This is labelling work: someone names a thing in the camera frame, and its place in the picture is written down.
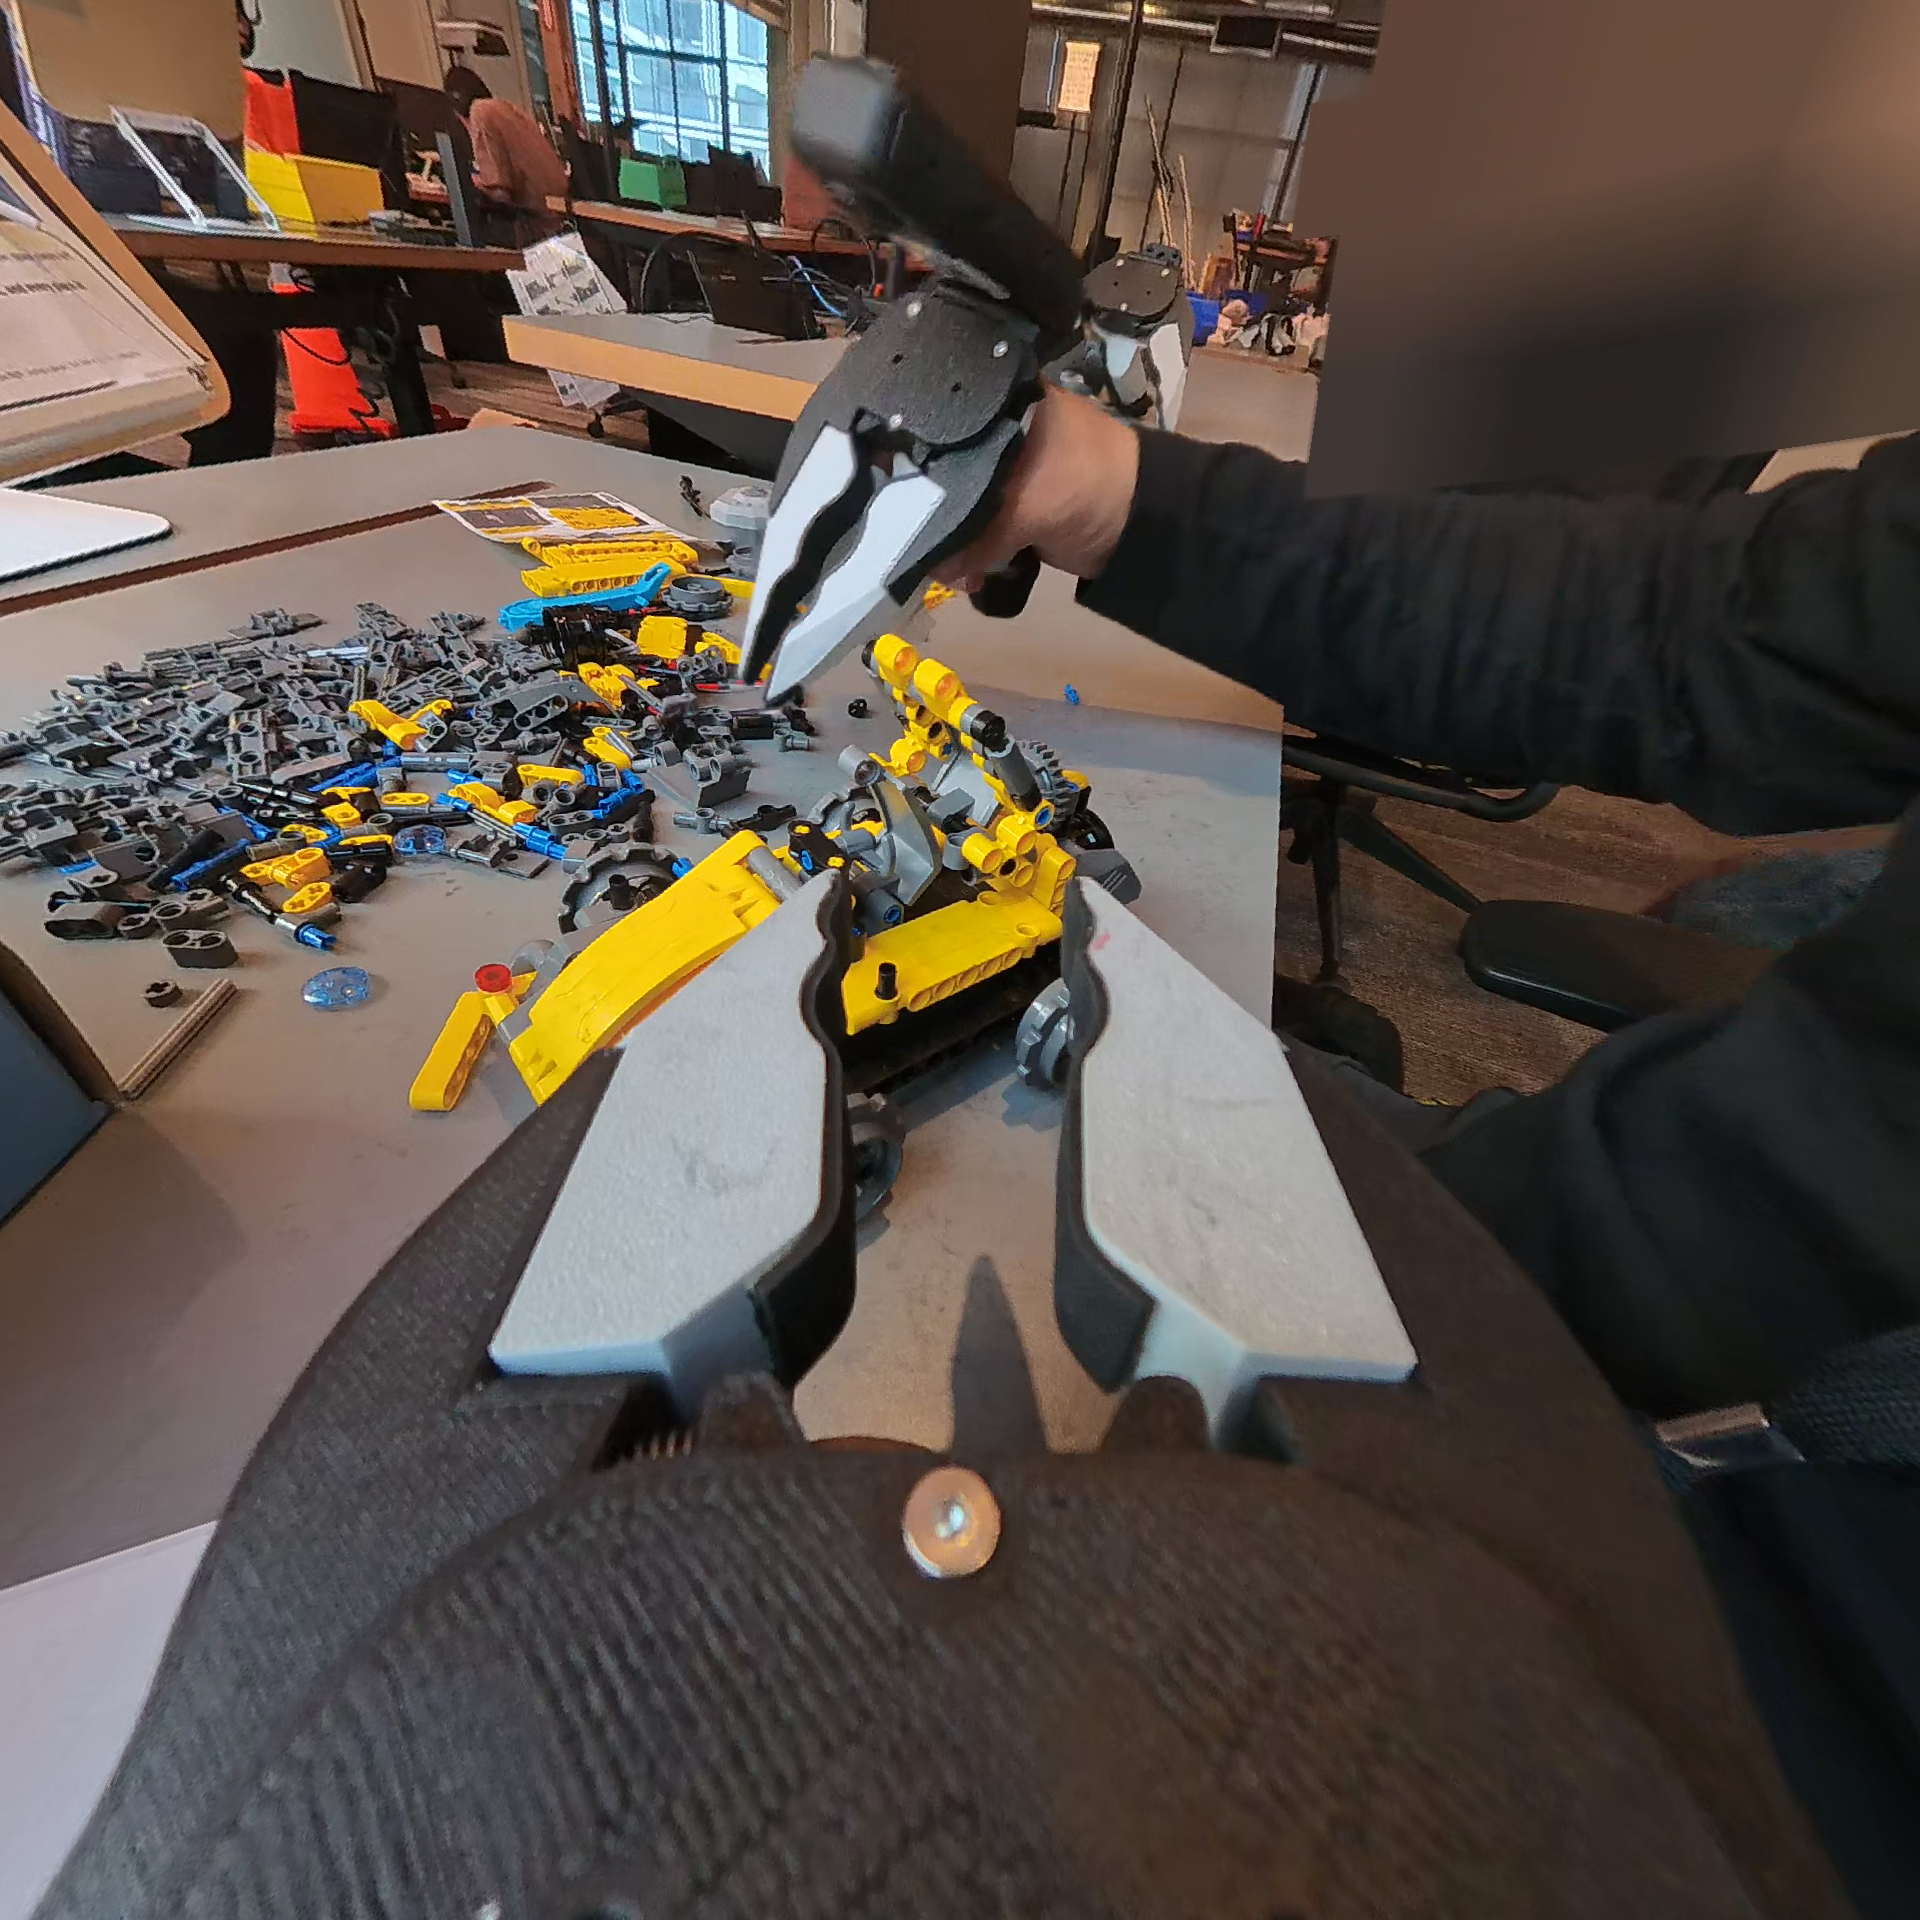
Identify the black white gripper device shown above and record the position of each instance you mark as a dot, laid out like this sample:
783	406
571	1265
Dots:
1147	352

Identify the large paned window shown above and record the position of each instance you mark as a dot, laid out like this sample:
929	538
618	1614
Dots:
675	75

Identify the hanging newspaper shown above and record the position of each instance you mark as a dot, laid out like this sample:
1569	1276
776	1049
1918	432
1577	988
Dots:
563	283

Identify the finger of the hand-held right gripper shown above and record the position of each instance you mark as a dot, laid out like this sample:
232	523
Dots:
884	563
802	503

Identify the printed instruction sheet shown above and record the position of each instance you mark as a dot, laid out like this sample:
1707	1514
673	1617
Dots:
59	315

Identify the stack of long yellow beams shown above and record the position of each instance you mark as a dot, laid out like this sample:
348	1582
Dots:
600	558

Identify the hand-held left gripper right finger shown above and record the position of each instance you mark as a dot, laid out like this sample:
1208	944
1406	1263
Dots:
1214	1184

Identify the yellow toy construction vehicle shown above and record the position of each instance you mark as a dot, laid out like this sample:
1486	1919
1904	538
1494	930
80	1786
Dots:
660	960

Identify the yellow storage bin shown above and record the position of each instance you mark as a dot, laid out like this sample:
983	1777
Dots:
322	188

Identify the grey motor hub block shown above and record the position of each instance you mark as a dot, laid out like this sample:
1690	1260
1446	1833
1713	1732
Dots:
744	506

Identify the pile of building pieces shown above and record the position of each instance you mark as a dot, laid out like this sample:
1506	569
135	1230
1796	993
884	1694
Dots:
225	704

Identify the wood-edged far desk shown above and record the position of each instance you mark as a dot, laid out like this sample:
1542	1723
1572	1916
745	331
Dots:
675	360

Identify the green storage bin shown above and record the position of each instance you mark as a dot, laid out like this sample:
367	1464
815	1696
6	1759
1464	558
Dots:
651	182

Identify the orange traffic cone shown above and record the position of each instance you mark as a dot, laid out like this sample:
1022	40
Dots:
322	383

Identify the clear acrylic sign holder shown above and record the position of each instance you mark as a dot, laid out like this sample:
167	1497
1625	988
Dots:
172	159

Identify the person's black jacket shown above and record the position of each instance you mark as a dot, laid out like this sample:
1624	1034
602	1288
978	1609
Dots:
1723	1170

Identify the person's right hand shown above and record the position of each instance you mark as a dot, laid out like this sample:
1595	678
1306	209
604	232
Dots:
1073	480

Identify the building instruction booklet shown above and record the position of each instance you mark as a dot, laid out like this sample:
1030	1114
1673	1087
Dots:
76	1680

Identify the yellow sticker sheet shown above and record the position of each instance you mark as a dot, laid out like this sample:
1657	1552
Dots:
494	518

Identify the short yellow beam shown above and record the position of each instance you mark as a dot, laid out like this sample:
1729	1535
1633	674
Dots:
450	1049

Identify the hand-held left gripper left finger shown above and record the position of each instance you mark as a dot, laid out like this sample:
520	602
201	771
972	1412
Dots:
691	1184

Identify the dark wooden table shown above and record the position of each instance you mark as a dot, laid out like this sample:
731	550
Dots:
299	248

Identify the blue cardboard kit box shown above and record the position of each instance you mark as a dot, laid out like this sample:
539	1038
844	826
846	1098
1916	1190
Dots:
30	1108

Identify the black mesh office chair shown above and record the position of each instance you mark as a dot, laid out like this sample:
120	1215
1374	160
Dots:
1588	960

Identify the blue translucent round disc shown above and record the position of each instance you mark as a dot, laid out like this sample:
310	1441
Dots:
425	841
339	988

